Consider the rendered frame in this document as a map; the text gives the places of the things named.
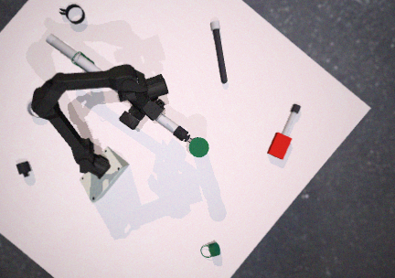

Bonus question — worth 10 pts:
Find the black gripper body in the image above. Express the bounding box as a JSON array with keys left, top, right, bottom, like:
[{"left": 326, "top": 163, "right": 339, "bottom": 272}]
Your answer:
[{"left": 119, "top": 94, "right": 150, "bottom": 130}]

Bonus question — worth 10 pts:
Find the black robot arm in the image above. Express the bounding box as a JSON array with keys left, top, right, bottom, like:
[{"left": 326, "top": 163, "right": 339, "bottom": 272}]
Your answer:
[{"left": 31, "top": 64, "right": 169, "bottom": 179}]

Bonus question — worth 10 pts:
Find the red block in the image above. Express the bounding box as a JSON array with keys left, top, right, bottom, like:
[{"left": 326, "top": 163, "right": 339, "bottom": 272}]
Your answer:
[{"left": 267, "top": 104, "right": 302, "bottom": 159}]

